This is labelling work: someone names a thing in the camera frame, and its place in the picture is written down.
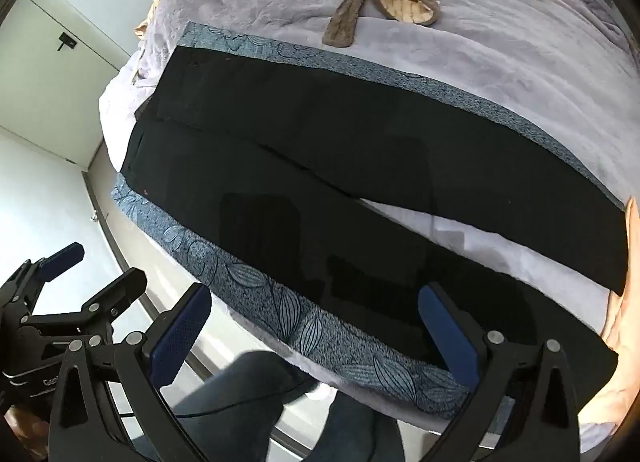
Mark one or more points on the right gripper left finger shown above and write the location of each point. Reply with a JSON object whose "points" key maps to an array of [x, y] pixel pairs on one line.
{"points": [[84, 427]]}

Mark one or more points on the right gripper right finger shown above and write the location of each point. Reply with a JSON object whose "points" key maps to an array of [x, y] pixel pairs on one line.
{"points": [[542, 425]]}

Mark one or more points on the black door handle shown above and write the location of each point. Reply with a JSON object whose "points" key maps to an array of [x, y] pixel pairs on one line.
{"points": [[66, 41]]}

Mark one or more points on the person's leg in jeans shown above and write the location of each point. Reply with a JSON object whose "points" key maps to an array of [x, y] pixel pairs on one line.
{"points": [[232, 415]]}

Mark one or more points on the person's left hand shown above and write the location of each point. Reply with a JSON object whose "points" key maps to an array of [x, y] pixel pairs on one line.
{"points": [[30, 430]]}

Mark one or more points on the white wardrobe door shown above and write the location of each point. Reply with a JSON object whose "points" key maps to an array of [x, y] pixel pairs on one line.
{"points": [[50, 98]]}

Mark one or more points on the lavender plush bedspread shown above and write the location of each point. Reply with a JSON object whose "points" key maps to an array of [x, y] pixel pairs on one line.
{"points": [[563, 65]]}

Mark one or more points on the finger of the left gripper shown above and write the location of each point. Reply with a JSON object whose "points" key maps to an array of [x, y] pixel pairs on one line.
{"points": [[49, 268], [98, 314]]}

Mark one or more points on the black pants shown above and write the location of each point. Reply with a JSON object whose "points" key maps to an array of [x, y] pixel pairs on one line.
{"points": [[286, 164]]}

